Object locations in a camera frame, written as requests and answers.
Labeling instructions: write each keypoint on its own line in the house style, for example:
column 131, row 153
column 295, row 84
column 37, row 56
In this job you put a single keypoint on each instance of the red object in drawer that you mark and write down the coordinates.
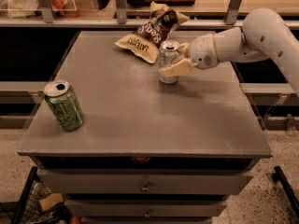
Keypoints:
column 140, row 159

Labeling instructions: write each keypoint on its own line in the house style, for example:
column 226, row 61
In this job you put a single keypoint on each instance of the green soda can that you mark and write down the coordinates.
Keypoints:
column 63, row 102

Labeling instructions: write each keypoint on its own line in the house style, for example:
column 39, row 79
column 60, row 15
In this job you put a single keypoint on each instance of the upper grey drawer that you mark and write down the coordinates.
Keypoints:
column 202, row 183

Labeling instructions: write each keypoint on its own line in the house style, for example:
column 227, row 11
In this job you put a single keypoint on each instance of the silver 7up soda can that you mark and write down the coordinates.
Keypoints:
column 169, row 50

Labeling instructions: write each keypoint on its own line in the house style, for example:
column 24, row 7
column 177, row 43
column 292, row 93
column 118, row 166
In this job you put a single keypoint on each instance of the yellow sponge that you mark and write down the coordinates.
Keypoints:
column 51, row 201

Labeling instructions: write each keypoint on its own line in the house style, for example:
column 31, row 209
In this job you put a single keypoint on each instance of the black metal stand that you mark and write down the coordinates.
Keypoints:
column 278, row 176

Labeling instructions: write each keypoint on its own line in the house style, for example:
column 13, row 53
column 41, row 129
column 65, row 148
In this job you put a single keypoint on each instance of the grey drawer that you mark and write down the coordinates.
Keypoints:
column 145, row 208
column 202, row 183

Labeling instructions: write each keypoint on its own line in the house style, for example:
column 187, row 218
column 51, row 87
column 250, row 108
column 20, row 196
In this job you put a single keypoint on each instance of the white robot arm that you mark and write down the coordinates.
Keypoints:
column 263, row 35

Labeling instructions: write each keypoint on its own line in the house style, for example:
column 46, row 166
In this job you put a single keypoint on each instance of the brown and yellow chip bag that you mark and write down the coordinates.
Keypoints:
column 146, row 40

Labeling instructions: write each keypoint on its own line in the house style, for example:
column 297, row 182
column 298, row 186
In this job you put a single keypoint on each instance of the grey drawer cabinet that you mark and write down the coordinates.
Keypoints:
column 202, row 123

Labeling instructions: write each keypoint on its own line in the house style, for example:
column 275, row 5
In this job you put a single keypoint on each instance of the clear plastic box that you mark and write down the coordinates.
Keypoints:
column 29, row 8

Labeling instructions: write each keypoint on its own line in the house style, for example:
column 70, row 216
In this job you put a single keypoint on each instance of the black wire basket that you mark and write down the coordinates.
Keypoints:
column 28, row 210

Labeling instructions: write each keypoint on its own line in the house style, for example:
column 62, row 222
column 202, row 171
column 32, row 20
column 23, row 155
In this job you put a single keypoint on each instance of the lower grey drawer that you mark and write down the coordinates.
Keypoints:
column 145, row 208

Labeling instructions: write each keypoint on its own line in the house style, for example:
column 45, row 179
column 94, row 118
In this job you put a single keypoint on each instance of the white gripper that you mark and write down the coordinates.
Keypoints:
column 202, row 51

